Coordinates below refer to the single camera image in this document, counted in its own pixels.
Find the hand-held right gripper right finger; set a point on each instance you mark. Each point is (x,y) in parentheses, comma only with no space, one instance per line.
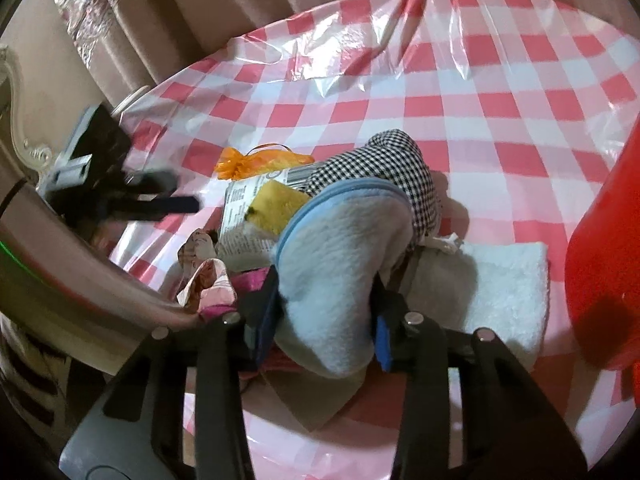
(384,345)

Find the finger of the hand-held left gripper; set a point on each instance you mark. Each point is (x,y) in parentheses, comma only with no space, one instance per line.
(170,205)
(155,181)

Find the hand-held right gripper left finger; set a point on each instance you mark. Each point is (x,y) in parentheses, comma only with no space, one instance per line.
(269,320)

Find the magenta cloth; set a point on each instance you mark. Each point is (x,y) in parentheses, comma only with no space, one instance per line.
(252,280)

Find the orange ribbon gift bag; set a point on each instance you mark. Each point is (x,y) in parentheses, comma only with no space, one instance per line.
(240,165)

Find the light blue fleece sock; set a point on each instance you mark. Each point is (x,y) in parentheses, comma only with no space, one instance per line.
(340,270)

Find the yellow sponge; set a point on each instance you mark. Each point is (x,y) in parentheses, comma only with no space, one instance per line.
(275,205)

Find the white fluffy towel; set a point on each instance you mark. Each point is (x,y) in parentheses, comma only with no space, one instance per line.
(500,285)

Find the white labelled packet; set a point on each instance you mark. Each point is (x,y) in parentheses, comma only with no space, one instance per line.
(240,220)

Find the floral printed cloth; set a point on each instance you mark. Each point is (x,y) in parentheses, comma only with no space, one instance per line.
(205,275)

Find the white ornate cabinet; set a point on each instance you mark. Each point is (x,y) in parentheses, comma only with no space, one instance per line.
(20,110)

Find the beige embroidered curtain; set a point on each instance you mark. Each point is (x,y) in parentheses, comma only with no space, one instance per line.
(200,10)

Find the black white houndstooth cloth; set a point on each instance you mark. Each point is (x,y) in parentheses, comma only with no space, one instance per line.
(395,165)

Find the striped cloth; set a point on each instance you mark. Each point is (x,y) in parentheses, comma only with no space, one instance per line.
(30,375)

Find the red thermos jug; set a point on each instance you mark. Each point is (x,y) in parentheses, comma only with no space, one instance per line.
(610,260)

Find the pink white checkered tablecloth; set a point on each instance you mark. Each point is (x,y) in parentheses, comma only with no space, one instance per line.
(500,110)

